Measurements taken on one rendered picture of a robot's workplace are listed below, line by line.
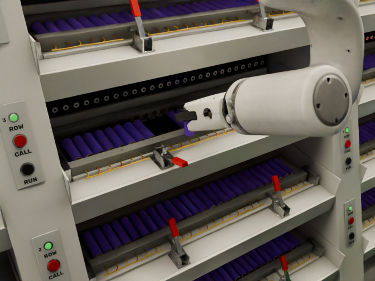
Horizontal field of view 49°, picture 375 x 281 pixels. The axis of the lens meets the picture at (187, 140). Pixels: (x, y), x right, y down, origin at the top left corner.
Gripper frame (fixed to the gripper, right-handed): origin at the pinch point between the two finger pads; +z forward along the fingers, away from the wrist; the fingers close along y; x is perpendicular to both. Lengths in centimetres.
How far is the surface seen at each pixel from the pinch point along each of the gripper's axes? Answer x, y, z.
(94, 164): -4.9, -18.8, 3.6
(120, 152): -4.2, -13.8, 3.4
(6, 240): -11.5, -34.9, 0.9
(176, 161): -7.0, -7.7, -4.7
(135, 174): -8.3, -13.0, 1.1
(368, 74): -3, 58, 5
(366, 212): -43, 56, 11
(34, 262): -16.0, -32.2, 0.5
